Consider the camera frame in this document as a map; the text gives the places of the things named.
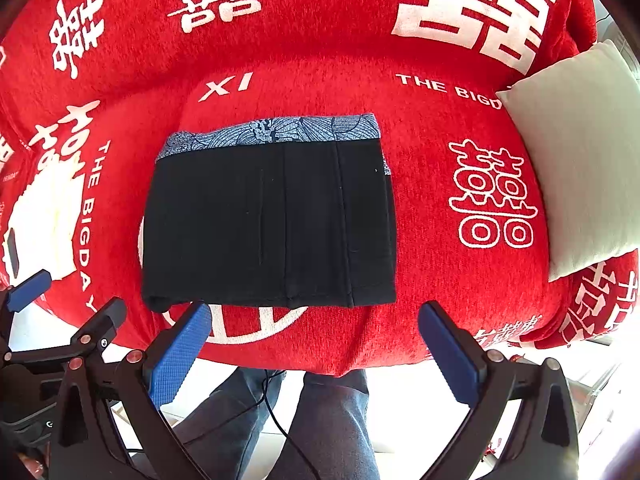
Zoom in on black pants with blue trim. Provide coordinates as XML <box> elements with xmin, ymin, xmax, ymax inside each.
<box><xmin>142</xmin><ymin>114</ymin><xmax>396</xmax><ymax>313</ymax></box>

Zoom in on person's left hand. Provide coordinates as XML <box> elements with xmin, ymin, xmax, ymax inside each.
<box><xmin>17</xmin><ymin>453</ymin><xmax>48</xmax><ymax>479</ymax></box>

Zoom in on black phone on bed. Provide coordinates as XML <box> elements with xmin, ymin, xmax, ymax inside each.
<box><xmin>4</xmin><ymin>228</ymin><xmax>20</xmax><ymax>280</ymax></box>

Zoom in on white bedside furniture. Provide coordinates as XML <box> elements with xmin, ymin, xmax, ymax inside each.
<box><xmin>579</xmin><ymin>346</ymin><xmax>639</xmax><ymax>469</ymax></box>

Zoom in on person's left leg in jeans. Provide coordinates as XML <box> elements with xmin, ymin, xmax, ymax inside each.
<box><xmin>174</xmin><ymin>367</ymin><xmax>285</xmax><ymax>479</ymax></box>

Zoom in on person's leg in jeans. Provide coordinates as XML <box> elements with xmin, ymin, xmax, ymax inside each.
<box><xmin>269</xmin><ymin>370</ymin><xmax>380</xmax><ymax>479</ymax></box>
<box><xmin>174</xmin><ymin>367</ymin><xmax>285</xmax><ymax>479</ymax></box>

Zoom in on person's right leg in jeans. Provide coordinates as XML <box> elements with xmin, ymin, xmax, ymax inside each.
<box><xmin>269</xmin><ymin>370</ymin><xmax>380</xmax><ymax>479</ymax></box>

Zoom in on white pillow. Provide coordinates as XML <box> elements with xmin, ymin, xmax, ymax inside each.
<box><xmin>497</xmin><ymin>40</ymin><xmax>639</xmax><ymax>281</ymax></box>

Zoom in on black cable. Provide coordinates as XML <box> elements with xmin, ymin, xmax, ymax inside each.
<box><xmin>259</xmin><ymin>368</ymin><xmax>321</xmax><ymax>480</ymax></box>

